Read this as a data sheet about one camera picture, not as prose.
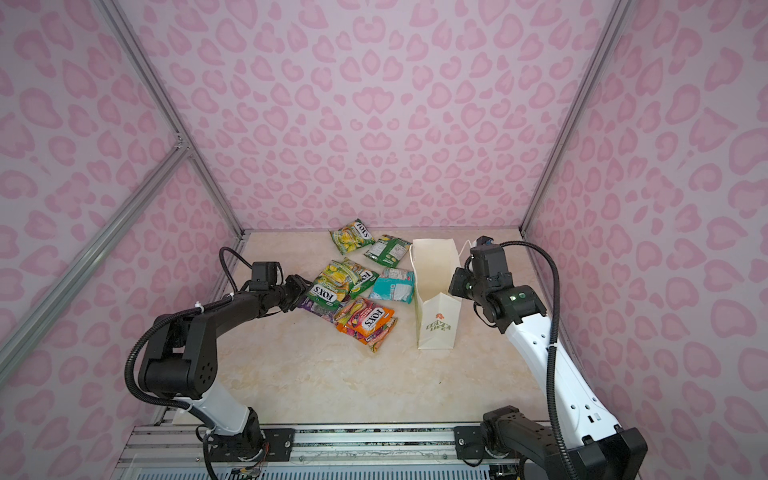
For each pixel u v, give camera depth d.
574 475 0.34
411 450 0.73
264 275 0.76
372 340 0.88
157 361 0.47
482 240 0.66
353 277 1.00
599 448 0.36
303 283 0.89
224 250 0.79
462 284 0.66
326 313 0.95
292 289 0.87
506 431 0.54
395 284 1.01
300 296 0.86
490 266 0.54
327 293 0.96
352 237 1.15
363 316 0.90
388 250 1.10
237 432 0.62
